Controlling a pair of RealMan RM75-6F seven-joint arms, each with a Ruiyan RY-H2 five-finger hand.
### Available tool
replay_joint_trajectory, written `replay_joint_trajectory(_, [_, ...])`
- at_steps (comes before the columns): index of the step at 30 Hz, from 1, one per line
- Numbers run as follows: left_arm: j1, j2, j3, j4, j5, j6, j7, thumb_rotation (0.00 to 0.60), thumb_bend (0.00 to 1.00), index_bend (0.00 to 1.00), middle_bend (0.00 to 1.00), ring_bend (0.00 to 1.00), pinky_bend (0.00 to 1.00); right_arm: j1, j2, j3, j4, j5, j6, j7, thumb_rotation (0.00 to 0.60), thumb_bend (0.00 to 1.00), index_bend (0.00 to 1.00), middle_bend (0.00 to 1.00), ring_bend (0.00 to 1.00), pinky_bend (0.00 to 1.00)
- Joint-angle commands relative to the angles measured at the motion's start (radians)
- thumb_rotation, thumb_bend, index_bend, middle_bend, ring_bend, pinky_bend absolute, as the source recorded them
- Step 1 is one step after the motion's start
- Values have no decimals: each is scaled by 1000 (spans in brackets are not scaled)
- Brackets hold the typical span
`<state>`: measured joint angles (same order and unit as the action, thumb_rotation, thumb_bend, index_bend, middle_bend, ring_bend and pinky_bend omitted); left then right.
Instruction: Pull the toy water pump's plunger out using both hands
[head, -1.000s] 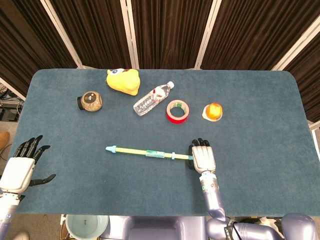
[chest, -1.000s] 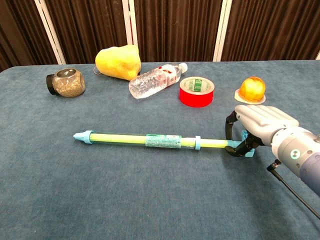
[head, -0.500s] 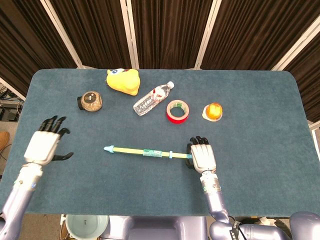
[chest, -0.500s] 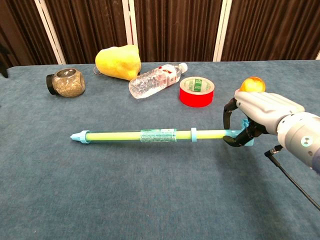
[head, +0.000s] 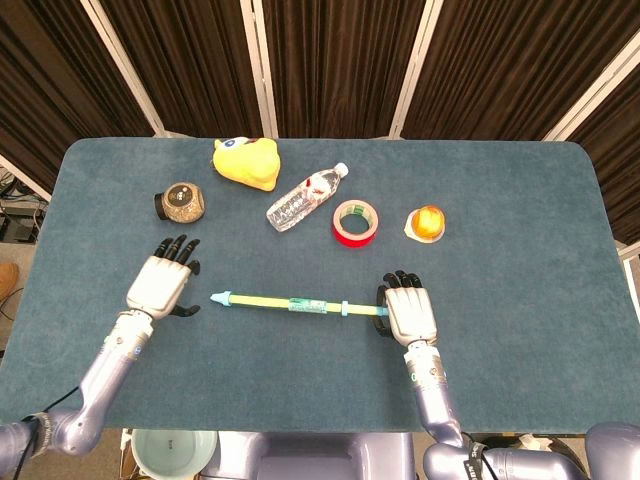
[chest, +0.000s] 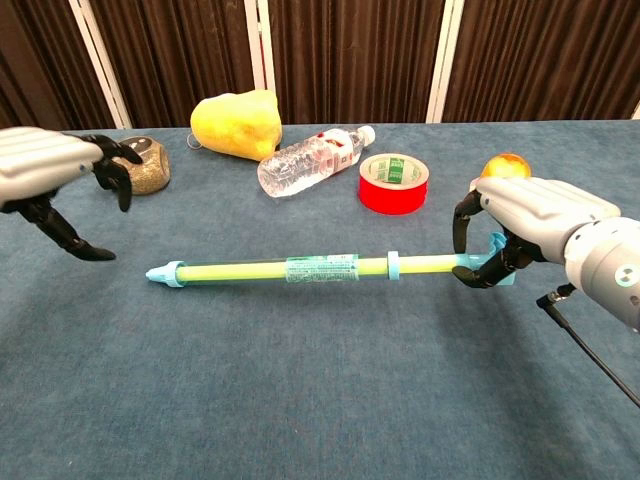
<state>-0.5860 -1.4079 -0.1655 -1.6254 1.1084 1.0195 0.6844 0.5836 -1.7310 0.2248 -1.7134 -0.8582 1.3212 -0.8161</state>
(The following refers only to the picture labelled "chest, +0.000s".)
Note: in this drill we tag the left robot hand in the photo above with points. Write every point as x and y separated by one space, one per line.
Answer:
40 160

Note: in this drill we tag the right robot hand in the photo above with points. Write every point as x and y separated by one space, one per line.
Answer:
540 210

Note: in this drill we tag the orange fruit jelly cup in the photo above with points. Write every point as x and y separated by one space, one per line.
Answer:
505 165

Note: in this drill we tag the brown folding screen panel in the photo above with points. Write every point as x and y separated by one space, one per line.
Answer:
550 50
350 50
175 50
40 60

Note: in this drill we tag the glass jar with black lid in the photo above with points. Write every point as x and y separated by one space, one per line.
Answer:
152 172

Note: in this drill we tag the red tape roll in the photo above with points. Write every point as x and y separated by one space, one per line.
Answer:
392 197

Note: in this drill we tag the yellow plush toy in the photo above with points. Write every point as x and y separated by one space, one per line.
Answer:
235 125

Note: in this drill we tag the clear plastic water bottle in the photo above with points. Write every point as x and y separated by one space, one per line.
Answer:
300 170

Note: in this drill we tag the blue tablecloth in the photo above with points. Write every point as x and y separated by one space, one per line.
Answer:
300 390

